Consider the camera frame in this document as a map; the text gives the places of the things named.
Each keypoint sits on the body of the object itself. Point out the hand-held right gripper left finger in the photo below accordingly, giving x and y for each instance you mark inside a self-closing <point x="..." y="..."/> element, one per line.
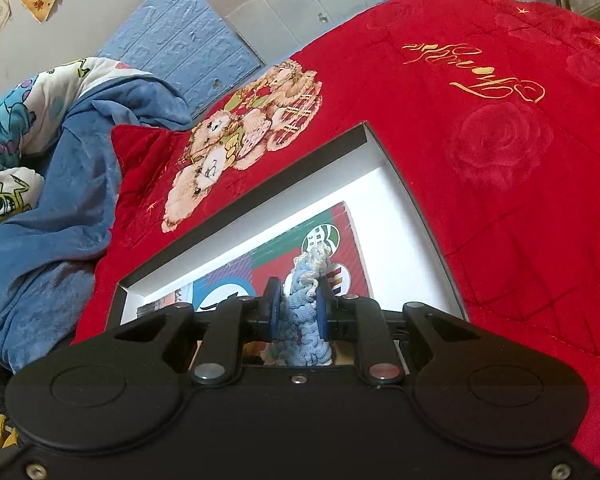
<point x="273" y="310"/>

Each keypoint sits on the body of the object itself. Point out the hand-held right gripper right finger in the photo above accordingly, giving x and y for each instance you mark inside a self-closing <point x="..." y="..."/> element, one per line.
<point x="324" y="310"/>

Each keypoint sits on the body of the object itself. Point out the blue white knitted scrunchie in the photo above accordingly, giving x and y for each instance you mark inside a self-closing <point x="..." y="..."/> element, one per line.
<point x="300" y="310"/>

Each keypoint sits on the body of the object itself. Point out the black cardboard box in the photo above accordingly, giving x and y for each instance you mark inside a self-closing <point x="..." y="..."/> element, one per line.
<point x="305" y="195"/>

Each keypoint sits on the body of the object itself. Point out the colourful printed card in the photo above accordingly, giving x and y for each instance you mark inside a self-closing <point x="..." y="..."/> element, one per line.
<point x="342" y="240"/>

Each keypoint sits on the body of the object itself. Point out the red printed bear blanket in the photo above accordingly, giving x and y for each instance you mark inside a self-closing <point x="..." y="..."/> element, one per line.
<point x="480" y="160"/>

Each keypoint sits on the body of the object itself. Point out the blue cartoon print quilt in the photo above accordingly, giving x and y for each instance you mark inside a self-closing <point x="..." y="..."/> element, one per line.
<point x="55" y="235"/>

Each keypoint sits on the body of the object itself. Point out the blue foam wall panel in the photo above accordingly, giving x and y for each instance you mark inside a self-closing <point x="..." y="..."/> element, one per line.
<point x="180" y="35"/>

